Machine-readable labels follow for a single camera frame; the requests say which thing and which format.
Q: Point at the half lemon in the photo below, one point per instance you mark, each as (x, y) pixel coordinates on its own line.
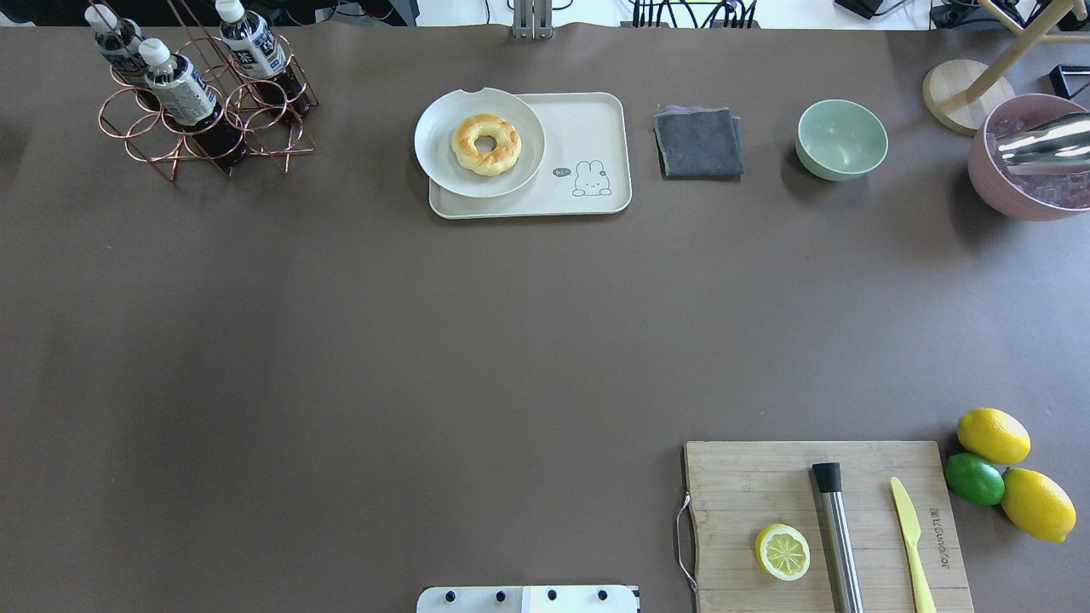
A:
(782, 551)

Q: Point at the wooden stand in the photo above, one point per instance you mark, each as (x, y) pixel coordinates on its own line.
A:
(961, 93)

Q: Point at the wooden cutting board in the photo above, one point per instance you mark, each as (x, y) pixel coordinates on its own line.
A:
(739, 488)

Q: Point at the green bowl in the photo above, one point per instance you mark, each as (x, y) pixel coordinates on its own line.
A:
(840, 140)

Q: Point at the upper whole lemon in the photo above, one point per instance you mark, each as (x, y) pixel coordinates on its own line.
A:
(994, 435)

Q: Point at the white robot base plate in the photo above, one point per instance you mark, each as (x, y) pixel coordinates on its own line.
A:
(595, 597)

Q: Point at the beige rabbit tray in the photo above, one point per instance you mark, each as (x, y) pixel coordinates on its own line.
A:
(584, 171)

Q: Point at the tea bottle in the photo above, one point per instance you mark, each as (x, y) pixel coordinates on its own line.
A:
(118, 41)
(192, 106)
(262, 60)

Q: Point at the steel muddler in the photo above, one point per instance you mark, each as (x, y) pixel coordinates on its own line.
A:
(843, 568)

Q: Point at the white round plate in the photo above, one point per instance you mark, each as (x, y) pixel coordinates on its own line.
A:
(442, 117)

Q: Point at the tea bottle back left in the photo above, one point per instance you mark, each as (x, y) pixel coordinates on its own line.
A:
(118, 41)

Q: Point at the copper wire bottle rack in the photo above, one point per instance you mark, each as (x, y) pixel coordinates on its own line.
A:
(224, 95)

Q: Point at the grey folded cloth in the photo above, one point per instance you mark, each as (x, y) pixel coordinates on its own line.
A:
(699, 142)

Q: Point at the pink ice bowl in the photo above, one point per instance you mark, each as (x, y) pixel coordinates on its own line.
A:
(987, 174)

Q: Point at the green lime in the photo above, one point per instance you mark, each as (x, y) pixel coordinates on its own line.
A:
(973, 478)

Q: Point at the glazed donut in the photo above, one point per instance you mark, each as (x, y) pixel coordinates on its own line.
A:
(486, 144)

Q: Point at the whole lemon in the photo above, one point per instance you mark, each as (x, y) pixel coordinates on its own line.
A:
(994, 435)
(1037, 505)

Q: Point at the tea bottle back right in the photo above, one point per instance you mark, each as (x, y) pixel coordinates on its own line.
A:
(262, 60)

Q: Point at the yellow plastic knife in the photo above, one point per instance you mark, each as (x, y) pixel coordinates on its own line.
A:
(911, 533)

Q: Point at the tea bottle front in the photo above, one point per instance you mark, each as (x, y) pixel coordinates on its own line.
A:
(192, 106)

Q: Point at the metal scoop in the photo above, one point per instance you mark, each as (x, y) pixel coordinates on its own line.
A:
(1056, 147)

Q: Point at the lower whole lemon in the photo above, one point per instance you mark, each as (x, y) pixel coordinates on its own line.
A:
(1037, 505)

